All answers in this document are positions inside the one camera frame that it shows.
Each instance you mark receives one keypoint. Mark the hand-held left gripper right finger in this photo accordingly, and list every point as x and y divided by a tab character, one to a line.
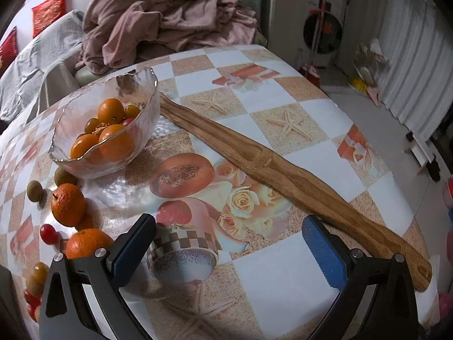
324	251

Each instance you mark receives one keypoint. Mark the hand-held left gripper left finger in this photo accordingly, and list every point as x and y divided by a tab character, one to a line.
132	251

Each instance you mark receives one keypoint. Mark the wrinkled orange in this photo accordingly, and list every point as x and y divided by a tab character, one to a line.
68	204

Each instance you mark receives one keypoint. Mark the red cherry tomato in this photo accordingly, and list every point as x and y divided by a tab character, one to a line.
32	313
48	234
128	122
31	299

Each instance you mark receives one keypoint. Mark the yellow cherry tomato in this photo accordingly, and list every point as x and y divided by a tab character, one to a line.
92	125
40	272
132	110

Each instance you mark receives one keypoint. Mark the long wooden tray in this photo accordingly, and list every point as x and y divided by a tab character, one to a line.
247	148

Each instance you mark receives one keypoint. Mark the clear glass bowl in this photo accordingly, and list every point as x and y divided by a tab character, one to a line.
141	88

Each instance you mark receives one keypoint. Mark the red bag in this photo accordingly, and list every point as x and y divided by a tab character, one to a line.
311	74

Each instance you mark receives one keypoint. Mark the pile of bags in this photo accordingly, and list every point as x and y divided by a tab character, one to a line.
370	63

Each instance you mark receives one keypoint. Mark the white curtain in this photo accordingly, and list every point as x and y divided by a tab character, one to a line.
414	71

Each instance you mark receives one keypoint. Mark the grey striped cloth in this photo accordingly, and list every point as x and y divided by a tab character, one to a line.
39	53

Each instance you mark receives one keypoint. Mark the red cushion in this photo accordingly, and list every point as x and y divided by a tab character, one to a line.
49	12
7	49

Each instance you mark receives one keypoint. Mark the pink blanket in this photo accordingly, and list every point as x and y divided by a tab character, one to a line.
159	10

